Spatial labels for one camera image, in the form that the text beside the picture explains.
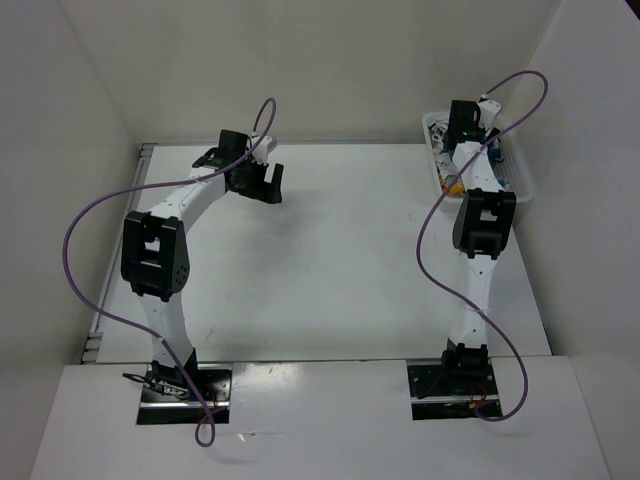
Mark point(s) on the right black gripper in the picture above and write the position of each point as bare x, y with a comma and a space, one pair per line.
477, 127

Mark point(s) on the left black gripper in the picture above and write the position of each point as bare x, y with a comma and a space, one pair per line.
264, 191

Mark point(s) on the colourful printed shorts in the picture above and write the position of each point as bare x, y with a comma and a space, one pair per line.
436, 127

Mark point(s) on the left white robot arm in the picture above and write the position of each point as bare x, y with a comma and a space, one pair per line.
154, 255

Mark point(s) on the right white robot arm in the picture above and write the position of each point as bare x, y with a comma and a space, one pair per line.
480, 233

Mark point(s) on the white plastic mesh basket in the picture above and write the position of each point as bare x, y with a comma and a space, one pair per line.
514, 169

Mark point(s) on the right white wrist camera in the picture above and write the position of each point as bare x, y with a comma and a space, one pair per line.
489, 110

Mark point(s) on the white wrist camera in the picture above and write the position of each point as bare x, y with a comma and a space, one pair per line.
489, 110
261, 150

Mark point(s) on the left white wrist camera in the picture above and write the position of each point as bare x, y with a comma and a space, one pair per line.
261, 150

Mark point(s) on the aluminium table edge rail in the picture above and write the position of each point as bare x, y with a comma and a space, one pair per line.
95, 335

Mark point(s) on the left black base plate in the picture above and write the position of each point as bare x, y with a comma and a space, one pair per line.
162, 404

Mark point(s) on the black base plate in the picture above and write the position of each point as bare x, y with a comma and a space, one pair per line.
435, 396
162, 404

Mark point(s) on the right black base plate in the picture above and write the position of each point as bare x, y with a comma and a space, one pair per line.
435, 396

